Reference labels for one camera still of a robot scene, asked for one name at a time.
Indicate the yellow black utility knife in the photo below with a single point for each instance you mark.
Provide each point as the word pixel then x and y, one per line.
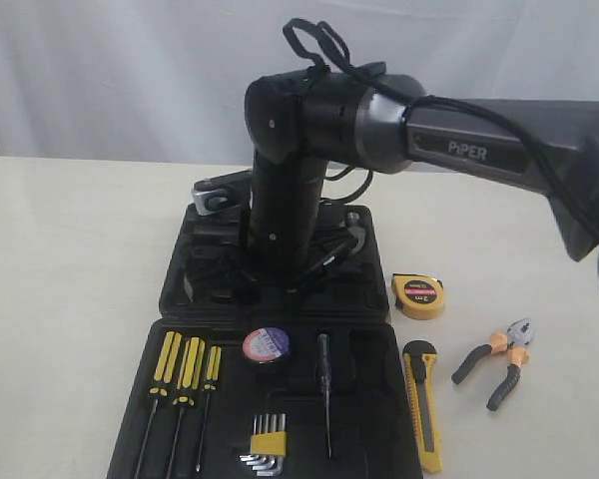
pixel 419 357

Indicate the claw hammer black handle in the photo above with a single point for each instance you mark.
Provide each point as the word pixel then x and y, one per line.
pixel 352 233

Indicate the large yellow black screwdriver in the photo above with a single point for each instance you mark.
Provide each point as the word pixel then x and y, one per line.
pixel 160 386

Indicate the voltage tester screwdriver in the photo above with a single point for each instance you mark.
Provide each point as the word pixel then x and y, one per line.
pixel 325 384

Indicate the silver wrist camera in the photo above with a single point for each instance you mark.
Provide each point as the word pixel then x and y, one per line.
pixel 213 195

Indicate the black plastic tool case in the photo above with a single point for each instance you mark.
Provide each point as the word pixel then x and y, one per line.
pixel 371 433

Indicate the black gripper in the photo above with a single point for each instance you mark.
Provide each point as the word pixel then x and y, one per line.
pixel 280 248

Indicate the small yellow black screwdriver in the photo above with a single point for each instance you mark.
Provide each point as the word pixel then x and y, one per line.
pixel 210 384

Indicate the hex key set yellow holder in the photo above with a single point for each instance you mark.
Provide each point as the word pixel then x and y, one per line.
pixel 268 446

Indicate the yellow measuring tape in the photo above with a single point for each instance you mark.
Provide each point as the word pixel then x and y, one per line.
pixel 418 296

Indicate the black electrical tape roll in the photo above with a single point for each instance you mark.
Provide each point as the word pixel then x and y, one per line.
pixel 267 348

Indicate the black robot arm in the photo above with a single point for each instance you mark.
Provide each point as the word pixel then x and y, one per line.
pixel 301 121

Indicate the middle yellow black screwdriver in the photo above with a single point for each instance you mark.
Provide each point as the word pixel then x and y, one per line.
pixel 186 390

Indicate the white backdrop cloth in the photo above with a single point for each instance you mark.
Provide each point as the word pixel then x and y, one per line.
pixel 164 81

